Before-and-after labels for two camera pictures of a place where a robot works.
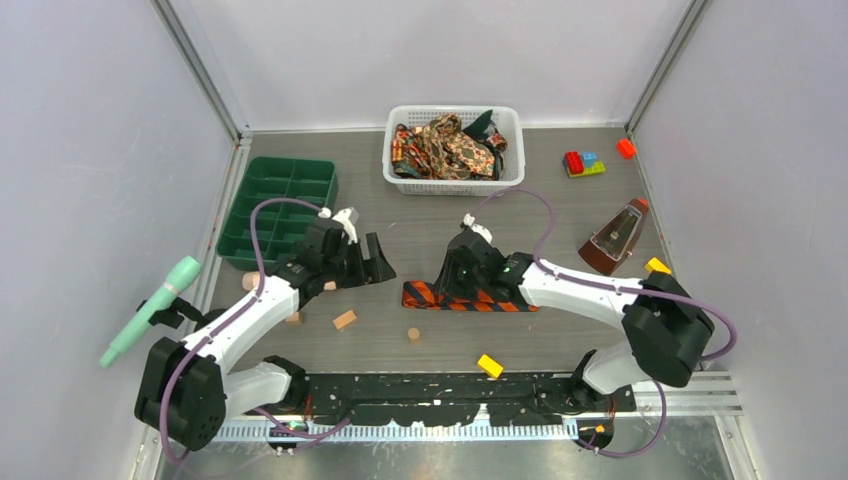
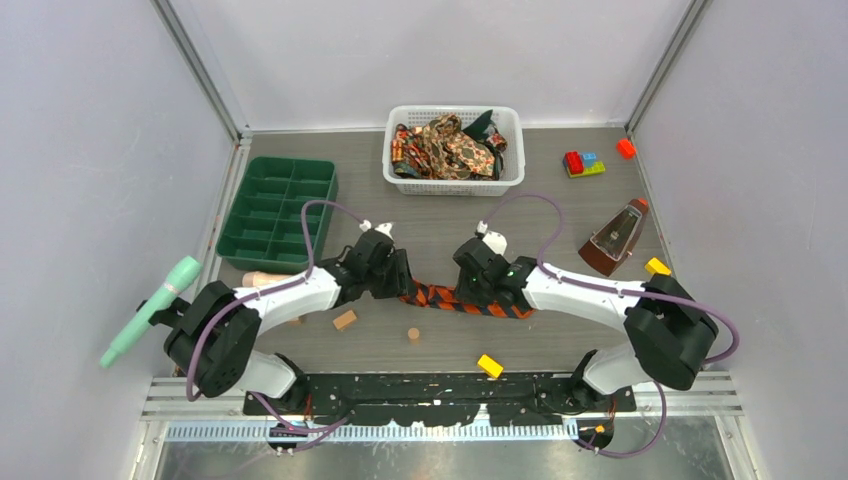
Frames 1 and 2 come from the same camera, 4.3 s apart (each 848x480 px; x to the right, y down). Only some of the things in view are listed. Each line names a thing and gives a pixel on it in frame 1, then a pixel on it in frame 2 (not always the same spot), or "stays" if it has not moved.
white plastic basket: [506, 120] stays
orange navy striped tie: [423, 295] stays
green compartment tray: [281, 225] stays
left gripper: [373, 269] to [401, 280]
